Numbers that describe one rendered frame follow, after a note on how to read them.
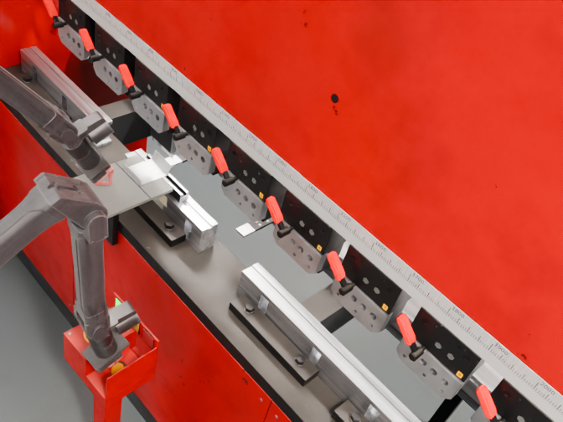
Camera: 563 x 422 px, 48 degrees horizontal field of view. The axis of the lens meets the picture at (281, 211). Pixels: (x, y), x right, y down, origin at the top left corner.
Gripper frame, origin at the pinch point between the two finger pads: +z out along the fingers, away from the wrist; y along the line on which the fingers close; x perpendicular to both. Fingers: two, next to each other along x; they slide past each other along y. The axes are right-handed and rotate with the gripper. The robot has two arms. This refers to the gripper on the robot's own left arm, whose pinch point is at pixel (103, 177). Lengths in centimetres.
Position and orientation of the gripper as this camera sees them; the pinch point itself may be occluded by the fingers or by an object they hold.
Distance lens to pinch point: 186.1
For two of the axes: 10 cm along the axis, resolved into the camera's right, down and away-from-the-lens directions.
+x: -7.2, 6.6, -1.9
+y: -6.7, -6.1, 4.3
